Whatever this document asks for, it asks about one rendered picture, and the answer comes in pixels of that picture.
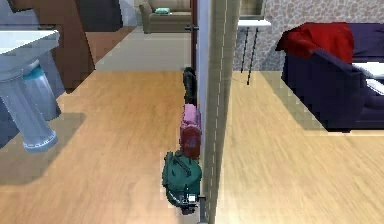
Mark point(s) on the framed window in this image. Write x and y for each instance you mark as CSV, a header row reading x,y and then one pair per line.
x,y
252,8

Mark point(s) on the green cushion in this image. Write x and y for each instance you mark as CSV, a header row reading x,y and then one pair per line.
x,y
162,10

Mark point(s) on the brown room door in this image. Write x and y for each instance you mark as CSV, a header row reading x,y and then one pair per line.
x,y
66,43

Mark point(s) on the dark red room door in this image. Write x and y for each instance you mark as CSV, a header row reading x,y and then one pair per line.
x,y
193,46

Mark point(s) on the red cloth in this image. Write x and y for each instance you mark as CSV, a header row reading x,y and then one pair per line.
x,y
320,40

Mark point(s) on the white cushion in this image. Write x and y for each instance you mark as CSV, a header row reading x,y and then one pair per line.
x,y
371,71

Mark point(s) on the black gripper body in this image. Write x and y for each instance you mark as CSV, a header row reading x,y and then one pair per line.
x,y
186,208

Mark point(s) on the beige sofa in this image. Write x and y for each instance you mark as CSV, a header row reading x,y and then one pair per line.
x,y
166,21

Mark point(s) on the black upright object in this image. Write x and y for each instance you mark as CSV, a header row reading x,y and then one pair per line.
x,y
190,85

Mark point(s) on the dark blue sofa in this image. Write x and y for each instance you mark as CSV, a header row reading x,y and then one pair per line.
x,y
326,93

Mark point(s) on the white pedestal sink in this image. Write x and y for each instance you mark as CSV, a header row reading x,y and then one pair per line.
x,y
23,100

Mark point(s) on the white side table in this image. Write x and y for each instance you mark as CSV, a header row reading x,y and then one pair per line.
x,y
254,23

